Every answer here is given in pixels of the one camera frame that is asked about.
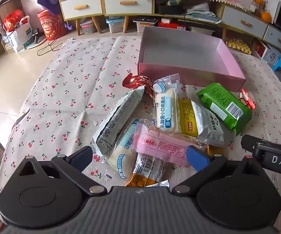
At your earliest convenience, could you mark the black storage box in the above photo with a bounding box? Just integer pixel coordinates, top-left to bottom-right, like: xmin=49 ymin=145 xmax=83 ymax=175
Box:
xmin=155 ymin=0 xmax=185 ymax=15

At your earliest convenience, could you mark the yellow grey snack packet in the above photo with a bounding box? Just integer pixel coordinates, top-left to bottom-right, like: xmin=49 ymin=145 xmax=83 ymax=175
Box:
xmin=178 ymin=99 xmax=225 ymax=147

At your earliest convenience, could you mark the orange foil snack packet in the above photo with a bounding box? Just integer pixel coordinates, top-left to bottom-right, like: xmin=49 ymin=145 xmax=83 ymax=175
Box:
xmin=207 ymin=144 xmax=223 ymax=157

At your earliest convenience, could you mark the pink cardboard box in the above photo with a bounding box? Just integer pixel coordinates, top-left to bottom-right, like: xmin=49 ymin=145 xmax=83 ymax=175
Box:
xmin=138 ymin=26 xmax=246 ymax=91

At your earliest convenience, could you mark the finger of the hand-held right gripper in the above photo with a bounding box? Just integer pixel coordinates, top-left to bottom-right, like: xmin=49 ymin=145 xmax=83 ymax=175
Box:
xmin=241 ymin=134 xmax=273 ymax=157

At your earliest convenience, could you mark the grey white snack packet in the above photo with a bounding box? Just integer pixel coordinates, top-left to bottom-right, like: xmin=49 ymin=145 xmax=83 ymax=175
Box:
xmin=89 ymin=86 xmax=146 ymax=157

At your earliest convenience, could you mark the clear storage bin blue lid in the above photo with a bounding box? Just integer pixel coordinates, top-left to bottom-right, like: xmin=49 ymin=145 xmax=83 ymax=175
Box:
xmin=106 ymin=17 xmax=124 ymax=34

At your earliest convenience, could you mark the orange grey snack packet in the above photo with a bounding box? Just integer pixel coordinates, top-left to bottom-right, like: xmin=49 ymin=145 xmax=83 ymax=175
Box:
xmin=124 ymin=152 xmax=171 ymax=188

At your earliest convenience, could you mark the white bread packet blue label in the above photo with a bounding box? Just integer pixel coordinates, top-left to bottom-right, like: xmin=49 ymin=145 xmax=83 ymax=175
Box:
xmin=152 ymin=73 xmax=181 ymax=134

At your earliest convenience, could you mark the white printed carton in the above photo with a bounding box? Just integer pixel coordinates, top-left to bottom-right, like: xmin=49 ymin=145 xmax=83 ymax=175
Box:
xmin=260 ymin=44 xmax=281 ymax=65

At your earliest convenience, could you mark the small red candy packet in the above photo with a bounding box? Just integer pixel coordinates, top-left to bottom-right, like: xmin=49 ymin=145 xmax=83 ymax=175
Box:
xmin=239 ymin=89 xmax=256 ymax=110

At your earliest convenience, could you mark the red flat box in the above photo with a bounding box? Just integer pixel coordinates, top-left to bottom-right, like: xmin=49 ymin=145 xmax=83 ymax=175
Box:
xmin=158 ymin=21 xmax=188 ymax=31

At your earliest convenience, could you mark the red snack packet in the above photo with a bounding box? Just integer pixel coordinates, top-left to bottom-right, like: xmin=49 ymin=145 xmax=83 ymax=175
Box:
xmin=122 ymin=73 xmax=156 ymax=98

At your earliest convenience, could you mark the red gift bag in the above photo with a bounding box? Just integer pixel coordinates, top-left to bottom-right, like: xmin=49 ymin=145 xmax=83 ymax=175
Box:
xmin=3 ymin=10 xmax=26 ymax=33

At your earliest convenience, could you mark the red round drum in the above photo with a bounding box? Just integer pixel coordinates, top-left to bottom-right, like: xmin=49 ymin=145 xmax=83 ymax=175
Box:
xmin=37 ymin=9 xmax=66 ymax=42

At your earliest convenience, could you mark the black cable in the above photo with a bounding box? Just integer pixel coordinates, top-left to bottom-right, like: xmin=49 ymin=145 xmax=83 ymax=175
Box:
xmin=36 ymin=38 xmax=66 ymax=57

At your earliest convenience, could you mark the pink snack packet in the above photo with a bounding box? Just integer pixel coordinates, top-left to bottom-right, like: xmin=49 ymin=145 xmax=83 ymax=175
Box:
xmin=134 ymin=119 xmax=207 ymax=168

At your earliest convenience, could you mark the green snack packet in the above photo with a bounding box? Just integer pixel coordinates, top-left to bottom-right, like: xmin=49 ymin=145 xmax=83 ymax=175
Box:
xmin=196 ymin=82 xmax=253 ymax=136

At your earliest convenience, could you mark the yellow egg tray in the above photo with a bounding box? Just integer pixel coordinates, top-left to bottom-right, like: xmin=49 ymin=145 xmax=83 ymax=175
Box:
xmin=225 ymin=37 xmax=252 ymax=54

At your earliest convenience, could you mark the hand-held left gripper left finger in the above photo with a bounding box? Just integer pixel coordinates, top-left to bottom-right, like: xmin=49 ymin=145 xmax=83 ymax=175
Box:
xmin=18 ymin=146 xmax=108 ymax=197

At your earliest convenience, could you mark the wooden cabinet with white drawers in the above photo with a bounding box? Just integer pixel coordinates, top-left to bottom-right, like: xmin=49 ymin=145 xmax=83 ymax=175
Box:
xmin=55 ymin=0 xmax=281 ymax=52

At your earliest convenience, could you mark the white shopping bag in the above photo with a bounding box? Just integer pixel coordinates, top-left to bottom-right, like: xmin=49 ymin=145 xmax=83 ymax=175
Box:
xmin=6 ymin=15 xmax=34 ymax=54

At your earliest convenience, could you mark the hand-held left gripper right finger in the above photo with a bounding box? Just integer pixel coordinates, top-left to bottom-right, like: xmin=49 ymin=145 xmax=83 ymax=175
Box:
xmin=171 ymin=145 xmax=259 ymax=197

